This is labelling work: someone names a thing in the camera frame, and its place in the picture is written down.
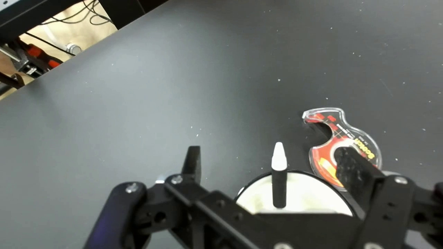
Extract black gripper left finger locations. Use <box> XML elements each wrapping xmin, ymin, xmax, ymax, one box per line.
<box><xmin>82</xmin><ymin>146</ymin><xmax>241</xmax><ymax>249</ymax></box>

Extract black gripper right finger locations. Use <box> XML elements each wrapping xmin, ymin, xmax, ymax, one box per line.
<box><xmin>334</xmin><ymin>146</ymin><xmax>443</xmax><ymax>249</ymax></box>

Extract yellow cup with white interior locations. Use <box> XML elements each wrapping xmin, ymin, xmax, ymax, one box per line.
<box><xmin>234</xmin><ymin>169</ymin><xmax>357</xmax><ymax>219</ymax></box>

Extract orange patterned small object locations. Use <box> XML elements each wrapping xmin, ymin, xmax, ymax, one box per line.
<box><xmin>300</xmin><ymin>107</ymin><xmax>383</xmax><ymax>191</ymax></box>

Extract red handled tool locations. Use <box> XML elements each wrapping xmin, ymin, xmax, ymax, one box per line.
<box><xmin>18</xmin><ymin>41</ymin><xmax>64</xmax><ymax>73</ymax></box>

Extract black cables on floor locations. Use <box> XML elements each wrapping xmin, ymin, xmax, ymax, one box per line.
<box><xmin>43</xmin><ymin>0</ymin><xmax>113</xmax><ymax>28</ymax></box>

